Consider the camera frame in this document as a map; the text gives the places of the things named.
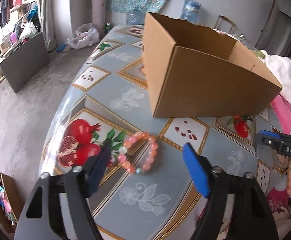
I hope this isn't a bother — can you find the pink bead bracelet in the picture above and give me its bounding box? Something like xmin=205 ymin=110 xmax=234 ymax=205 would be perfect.
xmin=117 ymin=131 xmax=159 ymax=175

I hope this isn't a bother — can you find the pink floral blanket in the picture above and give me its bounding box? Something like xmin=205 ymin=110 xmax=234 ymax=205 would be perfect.
xmin=266 ymin=95 xmax=291 ymax=207

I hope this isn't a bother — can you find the small cardboard box of items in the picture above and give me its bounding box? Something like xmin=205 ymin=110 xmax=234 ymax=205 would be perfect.
xmin=0 ymin=171 xmax=24 ymax=234

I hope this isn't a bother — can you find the white fluffy blanket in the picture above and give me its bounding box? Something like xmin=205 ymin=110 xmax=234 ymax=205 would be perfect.
xmin=261 ymin=50 xmax=291 ymax=108

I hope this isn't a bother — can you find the fruit pattern bed sheet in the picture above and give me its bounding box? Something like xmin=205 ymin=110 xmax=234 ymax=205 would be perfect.
xmin=41 ymin=25 xmax=291 ymax=239

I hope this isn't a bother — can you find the brown cardboard box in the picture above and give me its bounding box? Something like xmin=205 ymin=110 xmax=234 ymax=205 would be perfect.
xmin=142 ymin=13 xmax=282 ymax=118

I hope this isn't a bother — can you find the blue water jug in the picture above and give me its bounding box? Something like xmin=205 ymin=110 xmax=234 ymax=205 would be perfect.
xmin=180 ymin=0 xmax=201 ymax=24

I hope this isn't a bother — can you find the grey cabinet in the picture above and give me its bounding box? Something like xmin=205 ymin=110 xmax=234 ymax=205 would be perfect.
xmin=0 ymin=33 xmax=51 ymax=93

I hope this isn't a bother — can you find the white plastic bag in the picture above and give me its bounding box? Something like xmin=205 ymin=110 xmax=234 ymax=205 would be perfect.
xmin=66 ymin=23 xmax=100 ymax=49

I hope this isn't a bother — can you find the white rolled paper tube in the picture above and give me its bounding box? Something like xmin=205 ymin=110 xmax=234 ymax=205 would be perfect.
xmin=91 ymin=0 xmax=106 ymax=35

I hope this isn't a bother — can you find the grey window curtain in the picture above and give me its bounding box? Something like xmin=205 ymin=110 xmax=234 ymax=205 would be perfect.
xmin=38 ymin=0 xmax=57 ymax=52

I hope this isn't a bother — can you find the wooden chair frame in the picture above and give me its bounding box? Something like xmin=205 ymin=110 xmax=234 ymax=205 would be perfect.
xmin=213 ymin=15 xmax=237 ymax=33

